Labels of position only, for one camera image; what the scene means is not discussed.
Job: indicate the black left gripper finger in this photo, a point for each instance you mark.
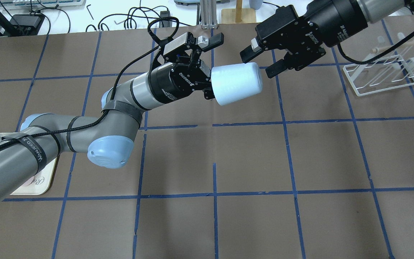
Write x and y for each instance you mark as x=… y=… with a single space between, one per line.
x=208 y=94
x=202 y=44

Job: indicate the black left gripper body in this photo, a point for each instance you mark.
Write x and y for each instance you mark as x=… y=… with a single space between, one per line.
x=173 y=83

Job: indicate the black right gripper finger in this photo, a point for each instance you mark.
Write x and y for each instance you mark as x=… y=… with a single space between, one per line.
x=257 y=46
x=279 y=67

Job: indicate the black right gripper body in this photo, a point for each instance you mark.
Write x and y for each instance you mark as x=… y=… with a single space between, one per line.
x=331 y=23

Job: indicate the light blue plastic cup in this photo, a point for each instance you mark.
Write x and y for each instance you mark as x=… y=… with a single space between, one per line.
x=235 y=82

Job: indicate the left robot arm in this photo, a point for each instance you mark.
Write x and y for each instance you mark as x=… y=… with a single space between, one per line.
x=109 y=140

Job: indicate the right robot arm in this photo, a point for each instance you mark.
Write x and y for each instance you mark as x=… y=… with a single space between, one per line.
x=375 y=10

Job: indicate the wooden mug tree stand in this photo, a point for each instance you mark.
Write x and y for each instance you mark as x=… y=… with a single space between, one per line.
x=238 y=14

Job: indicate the black power adapter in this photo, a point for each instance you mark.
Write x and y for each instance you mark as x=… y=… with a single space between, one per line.
x=26 y=24

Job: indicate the cream plastic tray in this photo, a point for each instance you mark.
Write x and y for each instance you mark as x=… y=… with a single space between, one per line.
x=39 y=183

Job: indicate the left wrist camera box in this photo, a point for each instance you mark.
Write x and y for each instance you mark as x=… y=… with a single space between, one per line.
x=178 y=46

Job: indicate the silver aluminium frame post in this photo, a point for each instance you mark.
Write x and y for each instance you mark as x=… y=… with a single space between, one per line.
x=208 y=14

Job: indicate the white wire cup rack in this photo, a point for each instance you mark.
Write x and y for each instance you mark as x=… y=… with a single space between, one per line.
x=387 y=73

